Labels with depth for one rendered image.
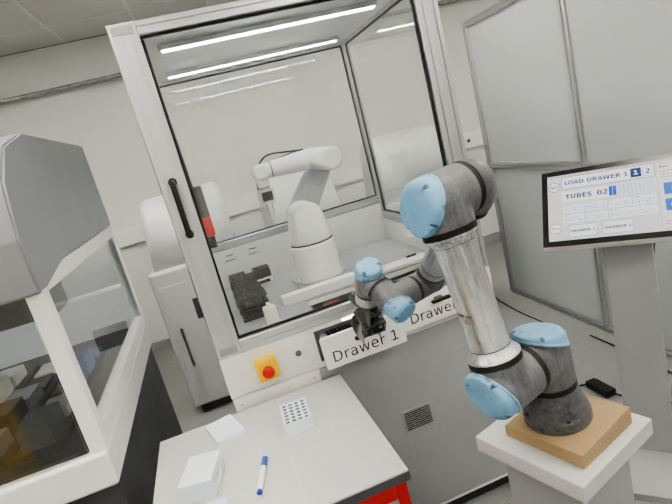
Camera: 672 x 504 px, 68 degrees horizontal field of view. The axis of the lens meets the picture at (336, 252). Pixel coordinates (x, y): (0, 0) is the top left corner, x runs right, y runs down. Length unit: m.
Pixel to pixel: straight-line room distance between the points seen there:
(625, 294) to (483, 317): 1.14
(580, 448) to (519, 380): 0.21
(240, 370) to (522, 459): 0.91
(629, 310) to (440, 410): 0.80
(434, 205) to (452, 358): 1.07
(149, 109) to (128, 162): 3.25
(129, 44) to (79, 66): 3.34
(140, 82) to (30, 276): 0.62
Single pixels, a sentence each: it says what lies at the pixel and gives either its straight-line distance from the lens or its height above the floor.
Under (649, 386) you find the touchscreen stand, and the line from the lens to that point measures 2.32.
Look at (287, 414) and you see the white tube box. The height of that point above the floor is 0.80.
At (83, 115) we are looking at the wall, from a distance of 4.92.
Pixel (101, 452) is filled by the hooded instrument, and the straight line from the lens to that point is 1.57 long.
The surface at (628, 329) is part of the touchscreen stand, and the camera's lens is 2.20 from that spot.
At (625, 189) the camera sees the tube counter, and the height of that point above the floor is 1.11.
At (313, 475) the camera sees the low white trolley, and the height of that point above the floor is 0.76.
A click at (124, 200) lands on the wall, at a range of 4.86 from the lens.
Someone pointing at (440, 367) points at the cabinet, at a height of 0.63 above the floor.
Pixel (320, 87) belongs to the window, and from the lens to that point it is 1.68.
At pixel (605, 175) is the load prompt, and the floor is 1.16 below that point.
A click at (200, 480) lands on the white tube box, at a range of 1.43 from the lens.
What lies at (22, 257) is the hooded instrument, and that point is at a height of 1.46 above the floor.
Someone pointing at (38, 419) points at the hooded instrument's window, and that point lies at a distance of 1.55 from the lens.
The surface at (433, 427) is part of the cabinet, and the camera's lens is 2.04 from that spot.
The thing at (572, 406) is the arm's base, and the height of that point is 0.85.
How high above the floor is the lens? 1.56
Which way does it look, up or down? 13 degrees down
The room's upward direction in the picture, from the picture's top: 15 degrees counter-clockwise
